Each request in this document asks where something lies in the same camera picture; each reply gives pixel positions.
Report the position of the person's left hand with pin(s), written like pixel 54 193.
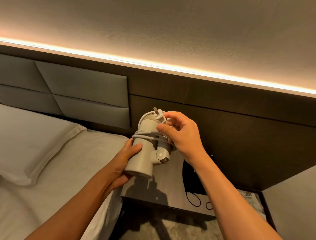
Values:
pixel 118 164

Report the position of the person's right hand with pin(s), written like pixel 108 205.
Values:
pixel 184 138

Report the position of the person's right thumb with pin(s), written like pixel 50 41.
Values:
pixel 164 129

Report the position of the person's left thumb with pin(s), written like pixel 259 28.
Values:
pixel 135 149

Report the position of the white folding hair dryer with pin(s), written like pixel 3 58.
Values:
pixel 148 153

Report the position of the person's left forearm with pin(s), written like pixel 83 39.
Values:
pixel 74 207

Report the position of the person's right forearm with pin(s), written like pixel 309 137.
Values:
pixel 229 200

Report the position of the black face mask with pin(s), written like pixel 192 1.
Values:
pixel 192 178

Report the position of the wooden bedside table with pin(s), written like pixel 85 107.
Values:
pixel 172 192

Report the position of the warm light strip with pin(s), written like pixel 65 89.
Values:
pixel 158 66

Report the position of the grey padded headboard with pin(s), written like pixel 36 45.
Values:
pixel 66 91

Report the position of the white pillow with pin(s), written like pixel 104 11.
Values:
pixel 29 141

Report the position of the dark wood wall panel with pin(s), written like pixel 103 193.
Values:
pixel 222 123

